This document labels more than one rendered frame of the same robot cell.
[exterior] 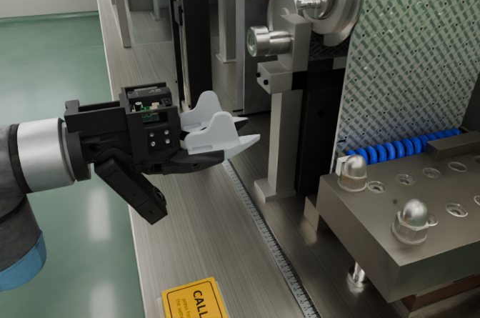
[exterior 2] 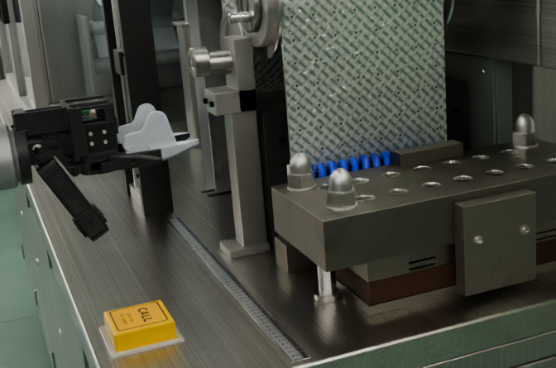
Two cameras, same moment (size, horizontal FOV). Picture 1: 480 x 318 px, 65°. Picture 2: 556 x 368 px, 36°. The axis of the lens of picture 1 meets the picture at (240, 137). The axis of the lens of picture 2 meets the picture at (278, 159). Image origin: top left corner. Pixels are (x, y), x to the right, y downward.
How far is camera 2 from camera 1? 0.62 m
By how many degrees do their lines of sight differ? 17
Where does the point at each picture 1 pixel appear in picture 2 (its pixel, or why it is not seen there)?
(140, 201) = (79, 208)
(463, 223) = (399, 197)
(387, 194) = not seen: hidden behind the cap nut
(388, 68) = (330, 73)
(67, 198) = not seen: outside the picture
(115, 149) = (56, 150)
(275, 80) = (220, 100)
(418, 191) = (369, 185)
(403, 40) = (339, 44)
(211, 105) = not seen: hidden behind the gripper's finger
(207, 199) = (160, 263)
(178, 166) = (116, 162)
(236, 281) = (189, 312)
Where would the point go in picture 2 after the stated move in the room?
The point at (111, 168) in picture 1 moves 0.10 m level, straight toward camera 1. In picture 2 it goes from (53, 168) to (69, 188)
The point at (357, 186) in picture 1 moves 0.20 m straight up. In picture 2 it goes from (304, 185) to (291, 20)
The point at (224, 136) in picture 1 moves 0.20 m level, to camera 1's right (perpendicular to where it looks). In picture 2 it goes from (160, 136) to (328, 122)
